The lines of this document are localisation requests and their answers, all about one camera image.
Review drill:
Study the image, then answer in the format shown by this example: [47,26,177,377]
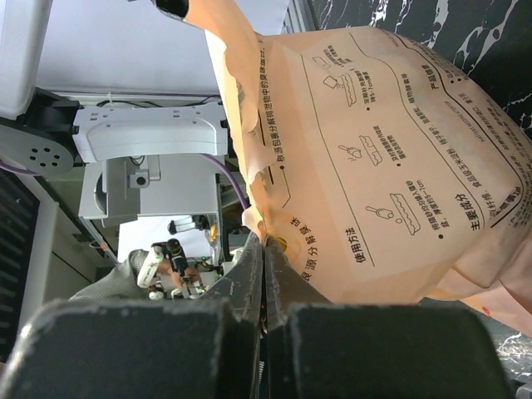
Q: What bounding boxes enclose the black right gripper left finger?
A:
[1,235,264,398]

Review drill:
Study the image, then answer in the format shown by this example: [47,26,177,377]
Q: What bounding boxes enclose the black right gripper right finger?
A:
[264,239,515,398]

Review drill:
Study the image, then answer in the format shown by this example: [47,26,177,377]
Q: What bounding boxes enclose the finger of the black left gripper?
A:
[153,0,190,19]

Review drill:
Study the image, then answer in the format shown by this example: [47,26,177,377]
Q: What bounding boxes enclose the pink cat litter bag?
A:
[185,1,531,334]

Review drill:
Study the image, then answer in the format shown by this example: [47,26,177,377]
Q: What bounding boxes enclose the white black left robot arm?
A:
[1,1,229,177]

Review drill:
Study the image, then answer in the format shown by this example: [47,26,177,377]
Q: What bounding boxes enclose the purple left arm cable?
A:
[0,93,250,209]

